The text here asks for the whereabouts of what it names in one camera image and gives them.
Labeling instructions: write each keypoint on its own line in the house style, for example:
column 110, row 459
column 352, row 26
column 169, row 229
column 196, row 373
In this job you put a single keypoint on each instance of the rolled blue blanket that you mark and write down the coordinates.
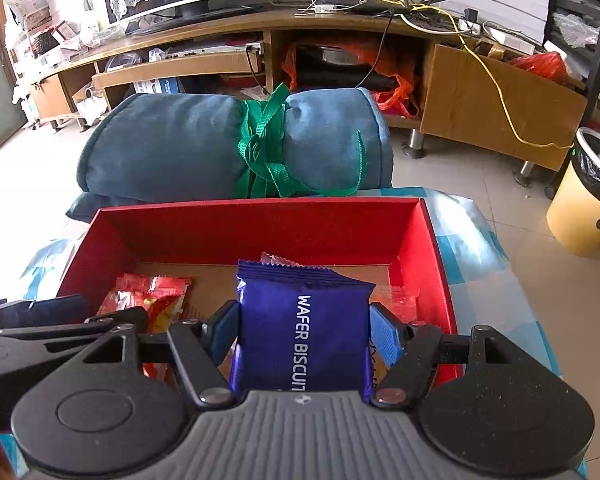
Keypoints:
column 170, row 150

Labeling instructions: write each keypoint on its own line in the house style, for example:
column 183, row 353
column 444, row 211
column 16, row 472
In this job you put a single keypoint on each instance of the white power strip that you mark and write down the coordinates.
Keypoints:
column 470, row 22

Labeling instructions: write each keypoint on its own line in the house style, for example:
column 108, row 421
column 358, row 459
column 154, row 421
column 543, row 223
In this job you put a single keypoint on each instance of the blue wafer biscuit packet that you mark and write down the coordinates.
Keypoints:
column 300, row 330

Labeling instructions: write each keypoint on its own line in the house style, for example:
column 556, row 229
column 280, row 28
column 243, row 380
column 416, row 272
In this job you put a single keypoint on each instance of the wooden television stand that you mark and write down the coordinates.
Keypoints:
column 455, row 90

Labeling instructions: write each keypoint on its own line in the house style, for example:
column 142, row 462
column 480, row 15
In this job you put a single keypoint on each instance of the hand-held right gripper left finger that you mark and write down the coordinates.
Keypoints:
column 225, row 327

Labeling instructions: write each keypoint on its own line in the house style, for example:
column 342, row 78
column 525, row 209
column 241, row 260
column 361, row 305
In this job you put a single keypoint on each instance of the dark wicker basket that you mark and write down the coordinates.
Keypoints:
column 45, row 44

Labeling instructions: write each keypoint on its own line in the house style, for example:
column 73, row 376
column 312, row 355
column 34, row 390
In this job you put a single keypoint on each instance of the red snack packet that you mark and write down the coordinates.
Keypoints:
column 155, row 295

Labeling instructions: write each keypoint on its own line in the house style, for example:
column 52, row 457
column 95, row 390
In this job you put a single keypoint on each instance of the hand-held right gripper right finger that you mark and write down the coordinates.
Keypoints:
column 382, row 330

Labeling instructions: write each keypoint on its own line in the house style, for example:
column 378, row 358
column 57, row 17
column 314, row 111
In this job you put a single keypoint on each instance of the printed paper bag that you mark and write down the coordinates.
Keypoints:
column 29, row 4

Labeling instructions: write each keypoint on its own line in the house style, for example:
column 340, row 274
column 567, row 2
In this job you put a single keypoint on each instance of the red plastic bag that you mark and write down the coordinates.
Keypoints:
column 540, row 65

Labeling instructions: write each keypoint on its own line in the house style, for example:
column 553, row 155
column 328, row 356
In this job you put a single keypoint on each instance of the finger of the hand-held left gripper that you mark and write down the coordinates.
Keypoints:
column 55, row 337
column 55, row 310

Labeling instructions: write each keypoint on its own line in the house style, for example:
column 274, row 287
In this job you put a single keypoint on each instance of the yellow trash bin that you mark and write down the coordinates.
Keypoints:
column 580, row 215

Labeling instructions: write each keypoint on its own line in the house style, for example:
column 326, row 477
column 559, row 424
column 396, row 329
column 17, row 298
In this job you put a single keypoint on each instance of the black bin bag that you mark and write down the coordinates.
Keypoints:
column 587, row 160

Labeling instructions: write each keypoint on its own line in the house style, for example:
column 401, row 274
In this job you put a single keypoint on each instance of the white paper bag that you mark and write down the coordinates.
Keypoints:
column 91, row 107

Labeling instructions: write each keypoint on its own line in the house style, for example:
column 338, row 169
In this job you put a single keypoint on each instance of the orange plastic bag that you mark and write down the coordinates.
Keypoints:
column 395, row 90

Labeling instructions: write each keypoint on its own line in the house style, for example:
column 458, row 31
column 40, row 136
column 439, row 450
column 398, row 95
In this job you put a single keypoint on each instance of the red cardboard box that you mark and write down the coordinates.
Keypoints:
column 260, row 230

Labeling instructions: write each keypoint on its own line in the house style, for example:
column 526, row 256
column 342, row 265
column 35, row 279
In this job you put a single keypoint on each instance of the white set-top box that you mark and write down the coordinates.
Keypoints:
column 205, row 52

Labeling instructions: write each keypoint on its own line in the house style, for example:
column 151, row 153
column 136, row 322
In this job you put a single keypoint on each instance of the blue and white box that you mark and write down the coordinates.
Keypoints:
column 155, row 86

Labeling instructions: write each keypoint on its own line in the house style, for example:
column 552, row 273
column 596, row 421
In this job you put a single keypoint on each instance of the white flat box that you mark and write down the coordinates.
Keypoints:
column 510, row 40

